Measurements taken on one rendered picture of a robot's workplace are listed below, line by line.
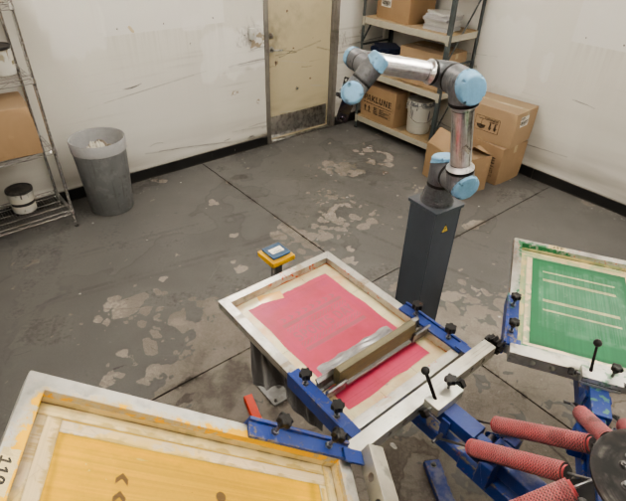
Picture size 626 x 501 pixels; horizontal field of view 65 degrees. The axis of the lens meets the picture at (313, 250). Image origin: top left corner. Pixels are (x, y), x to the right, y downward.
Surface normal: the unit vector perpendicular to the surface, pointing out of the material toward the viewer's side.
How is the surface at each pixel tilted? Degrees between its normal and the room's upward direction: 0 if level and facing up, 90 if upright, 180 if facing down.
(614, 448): 0
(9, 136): 90
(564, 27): 90
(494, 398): 0
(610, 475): 0
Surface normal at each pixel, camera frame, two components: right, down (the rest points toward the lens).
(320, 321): 0.03, -0.82
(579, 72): -0.78, 0.35
